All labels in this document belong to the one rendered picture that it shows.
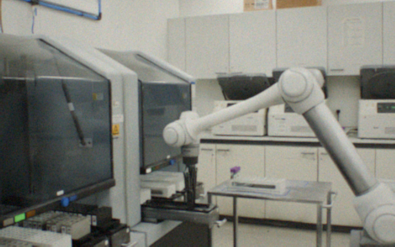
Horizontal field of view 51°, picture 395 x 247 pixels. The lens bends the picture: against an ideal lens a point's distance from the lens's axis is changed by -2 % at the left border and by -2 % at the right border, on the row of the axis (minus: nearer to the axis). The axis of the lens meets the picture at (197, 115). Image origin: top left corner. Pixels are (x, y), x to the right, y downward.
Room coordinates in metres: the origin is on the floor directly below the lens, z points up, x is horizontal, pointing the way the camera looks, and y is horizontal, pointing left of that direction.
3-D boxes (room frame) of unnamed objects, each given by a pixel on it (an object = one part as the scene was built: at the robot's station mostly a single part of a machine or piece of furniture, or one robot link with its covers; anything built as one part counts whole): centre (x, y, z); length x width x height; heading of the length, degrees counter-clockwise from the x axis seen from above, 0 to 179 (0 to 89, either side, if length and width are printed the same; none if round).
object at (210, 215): (2.02, 0.23, 0.78); 0.73 x 0.14 x 0.09; 68
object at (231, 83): (4.53, -0.51, 1.22); 0.62 x 0.56 x 0.64; 157
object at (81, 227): (1.51, 0.44, 0.85); 0.12 x 0.02 x 0.06; 159
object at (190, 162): (2.00, 0.04, 1.00); 0.08 x 0.07 x 0.09; 158
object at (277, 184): (2.22, -0.31, 0.85); 0.30 x 0.10 x 0.06; 66
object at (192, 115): (1.98, 0.04, 1.18); 0.13 x 0.11 x 0.16; 160
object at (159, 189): (2.21, 0.27, 0.83); 0.30 x 0.10 x 0.06; 68
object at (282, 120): (4.32, -1.05, 1.24); 0.62 x 0.56 x 0.69; 159
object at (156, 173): (2.49, 0.16, 0.83); 0.30 x 0.10 x 0.06; 68
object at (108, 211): (1.66, 0.39, 0.85); 0.12 x 0.02 x 0.06; 159
